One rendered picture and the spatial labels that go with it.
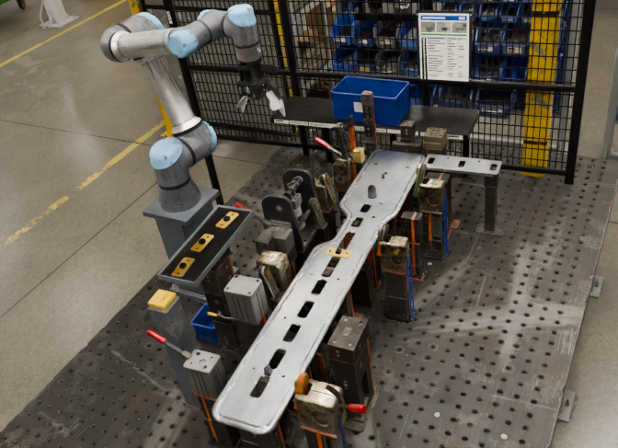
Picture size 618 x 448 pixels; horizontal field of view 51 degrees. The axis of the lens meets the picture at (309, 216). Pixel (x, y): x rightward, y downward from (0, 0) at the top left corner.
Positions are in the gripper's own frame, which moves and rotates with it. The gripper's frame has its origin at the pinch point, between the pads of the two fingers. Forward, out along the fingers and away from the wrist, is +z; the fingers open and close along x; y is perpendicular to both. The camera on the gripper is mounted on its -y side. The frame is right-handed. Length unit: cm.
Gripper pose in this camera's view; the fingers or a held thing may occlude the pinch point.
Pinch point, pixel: (264, 113)
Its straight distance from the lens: 212.3
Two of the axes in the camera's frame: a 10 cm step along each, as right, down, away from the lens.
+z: 1.4, 8.0, 5.8
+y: -4.0, 5.8, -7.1
